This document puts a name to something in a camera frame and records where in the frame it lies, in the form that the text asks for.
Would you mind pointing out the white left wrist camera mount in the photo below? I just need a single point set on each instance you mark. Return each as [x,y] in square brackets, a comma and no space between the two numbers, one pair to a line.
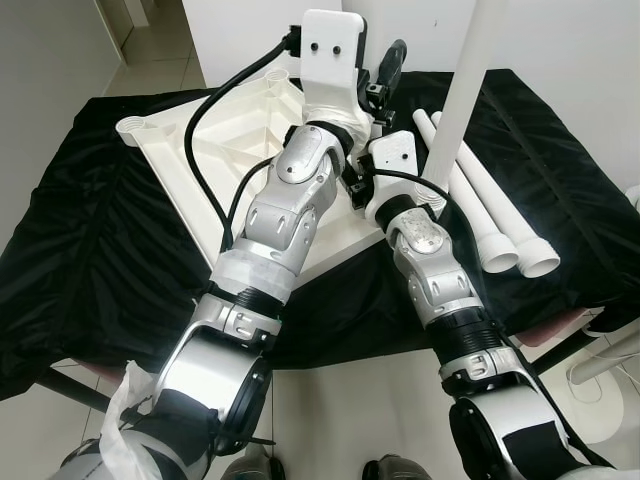
[335,50]

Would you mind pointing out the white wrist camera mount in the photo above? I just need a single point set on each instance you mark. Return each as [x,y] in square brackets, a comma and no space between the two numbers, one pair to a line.
[400,160]
[335,50]

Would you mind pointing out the white plastic table top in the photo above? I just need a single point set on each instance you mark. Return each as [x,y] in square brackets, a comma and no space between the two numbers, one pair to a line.
[250,125]

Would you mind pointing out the grey left robot foot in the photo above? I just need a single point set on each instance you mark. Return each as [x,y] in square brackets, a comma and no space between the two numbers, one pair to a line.
[250,468]

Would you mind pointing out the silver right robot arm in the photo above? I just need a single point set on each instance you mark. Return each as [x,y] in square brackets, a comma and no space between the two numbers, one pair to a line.
[430,265]

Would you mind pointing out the black cloth table cover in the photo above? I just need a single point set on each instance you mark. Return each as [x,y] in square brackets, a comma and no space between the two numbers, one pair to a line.
[80,220]

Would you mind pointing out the pink table top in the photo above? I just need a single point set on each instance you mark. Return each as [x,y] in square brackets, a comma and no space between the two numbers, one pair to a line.
[555,325]

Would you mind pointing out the grey right robot foot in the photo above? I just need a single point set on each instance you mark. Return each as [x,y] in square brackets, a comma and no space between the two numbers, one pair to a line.
[395,470]

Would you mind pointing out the white pedestal fan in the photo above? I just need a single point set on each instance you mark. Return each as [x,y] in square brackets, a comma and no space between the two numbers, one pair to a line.
[570,415]

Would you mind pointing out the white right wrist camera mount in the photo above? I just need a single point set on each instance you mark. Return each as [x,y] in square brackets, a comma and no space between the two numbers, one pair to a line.
[400,160]

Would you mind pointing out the grey robot foot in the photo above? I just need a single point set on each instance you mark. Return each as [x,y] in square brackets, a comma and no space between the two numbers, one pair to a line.
[395,470]
[250,468]

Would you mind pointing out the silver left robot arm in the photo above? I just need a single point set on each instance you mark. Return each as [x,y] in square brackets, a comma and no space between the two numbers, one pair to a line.
[290,190]

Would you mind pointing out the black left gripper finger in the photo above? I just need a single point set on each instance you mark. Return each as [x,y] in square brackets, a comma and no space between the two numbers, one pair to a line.
[395,65]

